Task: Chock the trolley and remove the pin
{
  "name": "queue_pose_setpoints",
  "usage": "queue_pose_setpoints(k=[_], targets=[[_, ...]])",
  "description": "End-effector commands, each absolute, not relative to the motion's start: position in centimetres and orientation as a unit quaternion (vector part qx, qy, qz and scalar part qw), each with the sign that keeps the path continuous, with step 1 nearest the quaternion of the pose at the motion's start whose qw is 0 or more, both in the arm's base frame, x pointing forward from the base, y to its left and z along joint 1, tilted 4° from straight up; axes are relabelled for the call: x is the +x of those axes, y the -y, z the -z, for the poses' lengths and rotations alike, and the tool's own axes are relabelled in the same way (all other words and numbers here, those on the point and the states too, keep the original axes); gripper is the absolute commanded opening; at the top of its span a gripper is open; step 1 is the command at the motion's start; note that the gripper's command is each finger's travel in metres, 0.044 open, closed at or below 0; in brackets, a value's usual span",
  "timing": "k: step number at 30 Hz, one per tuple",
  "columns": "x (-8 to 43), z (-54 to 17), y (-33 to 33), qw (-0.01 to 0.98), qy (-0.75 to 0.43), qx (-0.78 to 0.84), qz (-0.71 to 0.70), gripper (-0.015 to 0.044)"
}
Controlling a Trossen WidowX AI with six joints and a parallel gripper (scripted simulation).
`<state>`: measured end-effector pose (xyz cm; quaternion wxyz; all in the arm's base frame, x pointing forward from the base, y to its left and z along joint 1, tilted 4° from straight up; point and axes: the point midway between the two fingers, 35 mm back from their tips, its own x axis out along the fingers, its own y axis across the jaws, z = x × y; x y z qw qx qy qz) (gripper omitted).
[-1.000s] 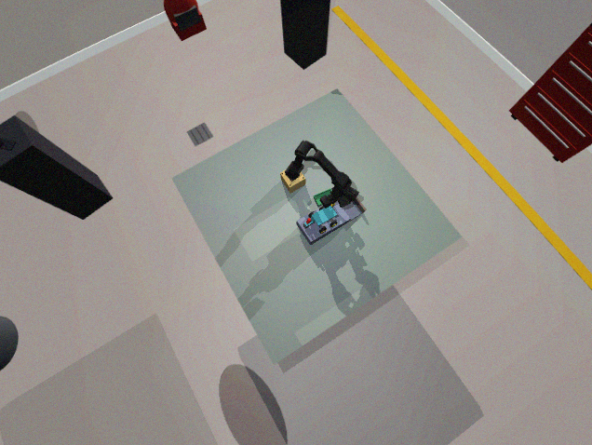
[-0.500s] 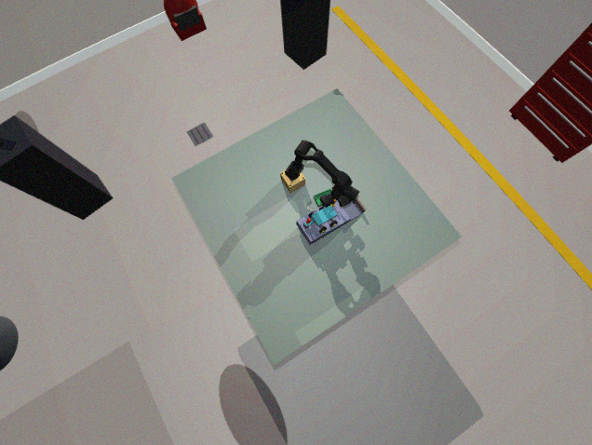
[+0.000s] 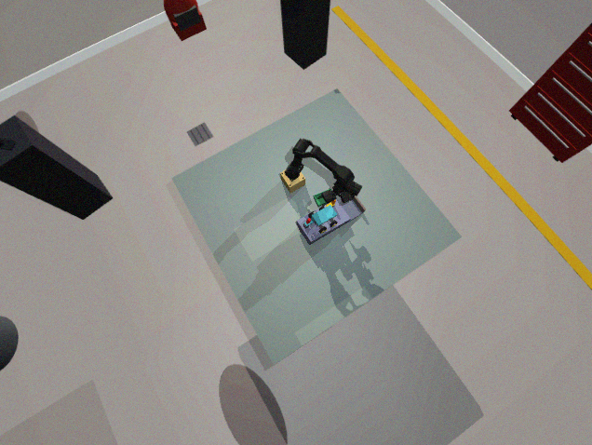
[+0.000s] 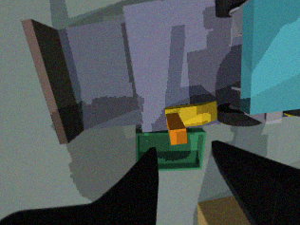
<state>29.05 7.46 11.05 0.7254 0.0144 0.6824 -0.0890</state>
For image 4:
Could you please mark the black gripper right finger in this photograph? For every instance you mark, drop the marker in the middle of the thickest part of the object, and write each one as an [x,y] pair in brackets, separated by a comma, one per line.
[267,191]

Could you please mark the green tray floor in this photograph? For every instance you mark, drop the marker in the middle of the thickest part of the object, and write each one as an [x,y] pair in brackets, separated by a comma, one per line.
[167,153]

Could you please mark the small teal trolley with black wheels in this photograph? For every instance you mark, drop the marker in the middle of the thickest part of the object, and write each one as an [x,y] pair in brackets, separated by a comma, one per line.
[270,61]

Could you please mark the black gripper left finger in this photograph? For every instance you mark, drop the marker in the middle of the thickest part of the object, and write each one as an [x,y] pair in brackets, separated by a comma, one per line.
[133,200]

